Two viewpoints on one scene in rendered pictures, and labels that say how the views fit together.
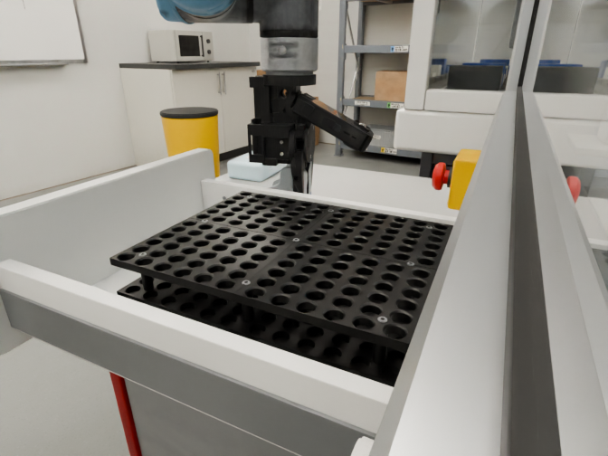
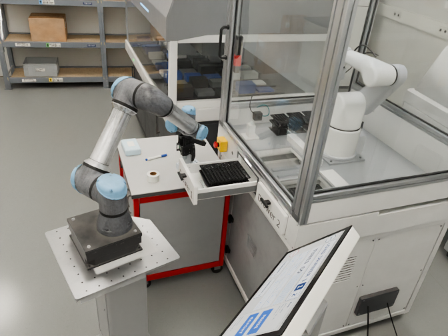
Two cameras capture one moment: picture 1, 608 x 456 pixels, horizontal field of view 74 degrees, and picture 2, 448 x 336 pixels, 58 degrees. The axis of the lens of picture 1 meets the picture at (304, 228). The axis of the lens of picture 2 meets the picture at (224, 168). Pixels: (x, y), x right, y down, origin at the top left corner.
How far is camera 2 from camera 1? 191 cm
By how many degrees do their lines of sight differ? 44
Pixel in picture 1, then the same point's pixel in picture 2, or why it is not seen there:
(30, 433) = (49, 307)
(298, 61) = not seen: hidden behind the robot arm
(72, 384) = (39, 286)
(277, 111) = (186, 142)
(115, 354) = (219, 193)
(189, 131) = not seen: outside the picture
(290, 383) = (244, 185)
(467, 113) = not seen: hidden behind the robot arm
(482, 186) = (257, 162)
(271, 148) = (187, 151)
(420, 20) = (172, 81)
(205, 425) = (173, 231)
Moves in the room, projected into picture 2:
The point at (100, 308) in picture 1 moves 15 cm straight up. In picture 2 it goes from (219, 188) to (221, 161)
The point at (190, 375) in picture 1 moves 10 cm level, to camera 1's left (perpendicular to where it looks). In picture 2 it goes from (231, 190) to (218, 197)
